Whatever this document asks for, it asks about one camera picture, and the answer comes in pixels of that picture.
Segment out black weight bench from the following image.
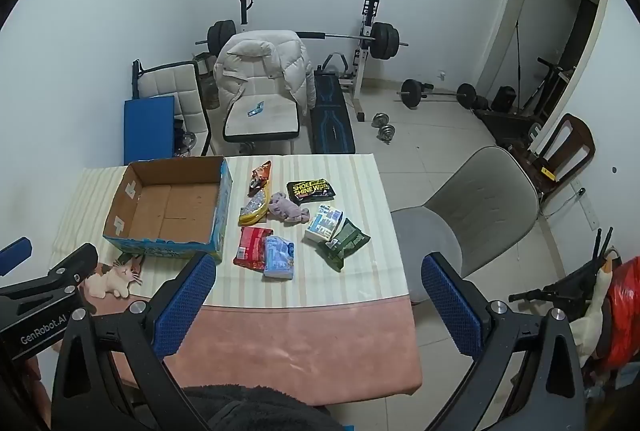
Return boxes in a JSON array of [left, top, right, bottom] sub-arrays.
[[309, 66, 357, 155]]

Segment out black wipes packet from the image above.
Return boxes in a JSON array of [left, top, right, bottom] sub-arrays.
[[286, 180, 335, 202]]

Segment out black kick scooter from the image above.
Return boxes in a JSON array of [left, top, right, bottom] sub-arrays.
[[520, 58, 576, 117]]

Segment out short barbell with black plates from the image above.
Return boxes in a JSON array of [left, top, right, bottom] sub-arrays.
[[396, 78, 488, 109]]

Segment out white wall socket strip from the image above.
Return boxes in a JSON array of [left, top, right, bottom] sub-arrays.
[[575, 181, 601, 229]]

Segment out person's dark fleece clothing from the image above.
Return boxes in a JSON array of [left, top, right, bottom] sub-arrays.
[[182, 385, 346, 431]]

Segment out red plastic bag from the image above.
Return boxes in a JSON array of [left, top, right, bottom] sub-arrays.
[[597, 256, 640, 372]]

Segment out orange snack packet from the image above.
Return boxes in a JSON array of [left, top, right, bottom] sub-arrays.
[[247, 160, 273, 198]]

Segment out grey upholstered chair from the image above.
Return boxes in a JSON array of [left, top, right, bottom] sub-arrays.
[[390, 145, 540, 307]]

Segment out blue foam pad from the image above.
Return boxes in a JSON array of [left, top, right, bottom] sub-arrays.
[[123, 95, 176, 164]]

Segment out white quilted chair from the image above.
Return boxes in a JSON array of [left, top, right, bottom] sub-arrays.
[[131, 60, 213, 157]]

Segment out green foil packet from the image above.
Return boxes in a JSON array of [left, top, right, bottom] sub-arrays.
[[316, 218, 371, 272]]

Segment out light blue tissue packet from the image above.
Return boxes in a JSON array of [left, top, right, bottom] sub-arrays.
[[262, 235, 296, 280]]

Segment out white puffer jacket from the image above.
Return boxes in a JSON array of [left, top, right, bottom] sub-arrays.
[[213, 30, 316, 117]]

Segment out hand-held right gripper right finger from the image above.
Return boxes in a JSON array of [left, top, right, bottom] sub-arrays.
[[421, 252, 588, 431]]

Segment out black router antennas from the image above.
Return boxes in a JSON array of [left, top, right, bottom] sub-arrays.
[[592, 226, 621, 262]]

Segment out cat plush toy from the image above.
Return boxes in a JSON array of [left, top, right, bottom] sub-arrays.
[[82, 257, 146, 299]]

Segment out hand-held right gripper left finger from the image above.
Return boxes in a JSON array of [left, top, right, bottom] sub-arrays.
[[50, 252, 218, 431]]

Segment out purple-grey plush toy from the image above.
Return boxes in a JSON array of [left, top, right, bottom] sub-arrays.
[[268, 192, 311, 226]]

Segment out brown wooden chair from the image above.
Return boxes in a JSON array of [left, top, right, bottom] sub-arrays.
[[505, 112, 597, 204]]

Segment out dark floor platform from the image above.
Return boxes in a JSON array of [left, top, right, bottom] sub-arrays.
[[475, 108, 541, 147]]

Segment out white door frame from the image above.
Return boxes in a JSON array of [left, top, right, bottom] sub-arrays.
[[472, 0, 611, 152]]

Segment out yellow and clear packet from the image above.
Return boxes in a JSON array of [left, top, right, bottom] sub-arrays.
[[238, 192, 273, 227]]

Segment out white goose plush toy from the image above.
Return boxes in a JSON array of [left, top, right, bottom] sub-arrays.
[[570, 256, 618, 367]]

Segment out red snack packet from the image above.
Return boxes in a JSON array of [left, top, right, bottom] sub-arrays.
[[233, 226, 274, 270]]

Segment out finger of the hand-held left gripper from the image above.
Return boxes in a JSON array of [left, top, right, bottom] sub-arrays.
[[0, 237, 32, 277], [0, 243, 99, 308]]

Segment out cardboard box with blue print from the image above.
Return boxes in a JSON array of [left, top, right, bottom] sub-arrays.
[[102, 155, 234, 261]]

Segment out white weight rack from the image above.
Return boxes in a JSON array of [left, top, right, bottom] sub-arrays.
[[235, 0, 381, 122]]

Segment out black folded stand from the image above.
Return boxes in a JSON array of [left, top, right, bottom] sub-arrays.
[[509, 261, 608, 327]]

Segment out white and blue tissue pack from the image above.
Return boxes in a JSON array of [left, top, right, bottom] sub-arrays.
[[304, 204, 345, 243]]

